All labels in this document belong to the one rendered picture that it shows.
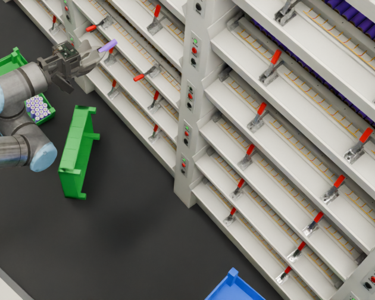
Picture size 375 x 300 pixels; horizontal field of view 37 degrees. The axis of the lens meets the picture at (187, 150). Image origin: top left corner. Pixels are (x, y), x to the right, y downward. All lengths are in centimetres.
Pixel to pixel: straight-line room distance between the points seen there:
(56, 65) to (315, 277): 98
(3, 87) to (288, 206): 85
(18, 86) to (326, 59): 86
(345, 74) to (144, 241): 120
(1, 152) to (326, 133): 82
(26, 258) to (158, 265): 47
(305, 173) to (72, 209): 104
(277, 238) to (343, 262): 28
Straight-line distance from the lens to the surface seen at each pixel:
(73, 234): 213
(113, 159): 227
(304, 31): 117
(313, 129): 127
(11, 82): 160
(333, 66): 113
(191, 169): 192
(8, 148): 154
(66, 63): 164
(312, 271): 174
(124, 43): 191
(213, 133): 169
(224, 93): 153
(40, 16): 259
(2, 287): 197
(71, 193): 216
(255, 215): 178
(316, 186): 142
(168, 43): 164
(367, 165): 125
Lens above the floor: 193
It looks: 57 degrees down
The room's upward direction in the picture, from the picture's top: 6 degrees clockwise
